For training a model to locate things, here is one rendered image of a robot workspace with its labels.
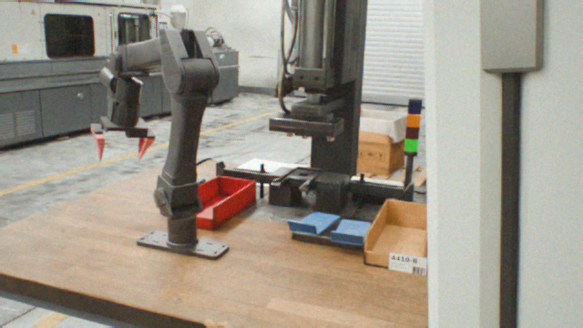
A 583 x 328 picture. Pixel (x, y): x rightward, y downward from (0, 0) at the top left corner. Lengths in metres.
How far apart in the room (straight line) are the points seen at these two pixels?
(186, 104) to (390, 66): 9.75
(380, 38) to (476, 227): 10.55
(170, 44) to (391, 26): 9.76
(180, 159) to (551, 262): 0.94
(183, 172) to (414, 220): 0.57
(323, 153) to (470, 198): 1.45
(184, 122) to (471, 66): 0.89
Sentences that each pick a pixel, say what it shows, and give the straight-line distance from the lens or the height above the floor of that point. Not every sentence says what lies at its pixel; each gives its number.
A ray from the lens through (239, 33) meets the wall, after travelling 11.94.
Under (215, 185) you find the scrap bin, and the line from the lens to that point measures 1.48.
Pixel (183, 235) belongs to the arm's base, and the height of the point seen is 0.94.
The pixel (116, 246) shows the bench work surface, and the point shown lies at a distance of 1.20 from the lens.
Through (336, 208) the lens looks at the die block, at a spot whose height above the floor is 0.92.
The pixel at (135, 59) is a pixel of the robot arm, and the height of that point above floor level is 1.29.
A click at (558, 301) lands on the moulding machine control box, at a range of 0.20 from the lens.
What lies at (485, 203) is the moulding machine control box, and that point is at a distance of 0.19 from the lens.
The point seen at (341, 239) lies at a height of 0.93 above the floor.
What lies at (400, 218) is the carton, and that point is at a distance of 1.32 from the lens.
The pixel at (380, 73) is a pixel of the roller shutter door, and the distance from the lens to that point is 10.74.
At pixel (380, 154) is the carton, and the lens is 4.72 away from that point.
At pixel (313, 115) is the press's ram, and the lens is 1.33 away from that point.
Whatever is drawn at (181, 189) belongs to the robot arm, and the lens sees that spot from 1.11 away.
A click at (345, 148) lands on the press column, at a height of 1.02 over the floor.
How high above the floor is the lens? 1.36
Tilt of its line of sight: 14 degrees down
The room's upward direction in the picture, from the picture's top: 2 degrees clockwise
